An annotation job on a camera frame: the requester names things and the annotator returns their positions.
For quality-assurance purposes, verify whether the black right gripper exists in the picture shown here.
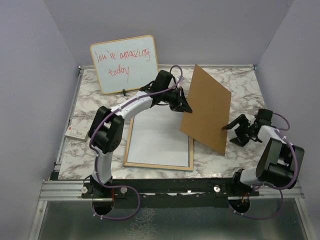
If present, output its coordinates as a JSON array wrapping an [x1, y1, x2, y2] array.
[[223, 114, 256, 147]]

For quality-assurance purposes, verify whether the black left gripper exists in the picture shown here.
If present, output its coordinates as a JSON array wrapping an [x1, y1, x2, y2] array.
[[161, 86, 193, 113]]

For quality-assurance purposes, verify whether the brown frame backing board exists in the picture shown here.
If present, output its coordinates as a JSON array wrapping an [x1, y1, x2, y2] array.
[[180, 64, 232, 156]]

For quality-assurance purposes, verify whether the colourful balloon photo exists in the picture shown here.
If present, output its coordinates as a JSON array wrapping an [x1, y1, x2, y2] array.
[[126, 104, 190, 167]]

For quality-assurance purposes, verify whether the wooden picture frame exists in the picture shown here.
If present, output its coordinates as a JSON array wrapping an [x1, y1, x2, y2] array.
[[123, 104, 195, 172]]

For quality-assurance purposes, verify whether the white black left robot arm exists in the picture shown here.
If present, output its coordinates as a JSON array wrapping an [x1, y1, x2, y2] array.
[[88, 65, 193, 198]]

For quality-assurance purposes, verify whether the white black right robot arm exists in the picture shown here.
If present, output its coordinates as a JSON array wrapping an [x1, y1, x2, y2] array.
[[221, 109, 305, 196]]

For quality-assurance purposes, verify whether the yellow framed whiteboard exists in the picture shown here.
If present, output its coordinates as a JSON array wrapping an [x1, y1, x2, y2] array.
[[90, 35, 159, 95]]

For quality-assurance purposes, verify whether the small white cardboard box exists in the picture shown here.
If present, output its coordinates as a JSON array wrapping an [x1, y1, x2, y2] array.
[[64, 126, 88, 141]]

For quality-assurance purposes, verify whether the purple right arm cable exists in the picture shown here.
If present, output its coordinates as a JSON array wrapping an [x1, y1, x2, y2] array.
[[231, 112, 298, 220]]

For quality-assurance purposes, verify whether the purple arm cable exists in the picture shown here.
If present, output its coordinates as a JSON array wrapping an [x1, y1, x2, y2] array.
[[231, 112, 298, 220], [88, 65, 140, 221]]

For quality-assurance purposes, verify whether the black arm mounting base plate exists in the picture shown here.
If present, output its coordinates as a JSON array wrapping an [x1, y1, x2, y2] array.
[[81, 177, 259, 209]]

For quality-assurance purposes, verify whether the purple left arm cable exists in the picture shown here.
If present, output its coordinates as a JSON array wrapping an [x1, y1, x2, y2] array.
[[88, 65, 140, 221]]

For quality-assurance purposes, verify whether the aluminium table edge rail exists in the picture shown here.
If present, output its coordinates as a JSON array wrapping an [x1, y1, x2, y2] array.
[[53, 66, 84, 172]]

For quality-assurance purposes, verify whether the front aluminium rail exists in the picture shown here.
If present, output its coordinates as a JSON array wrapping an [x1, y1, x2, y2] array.
[[38, 180, 305, 202]]

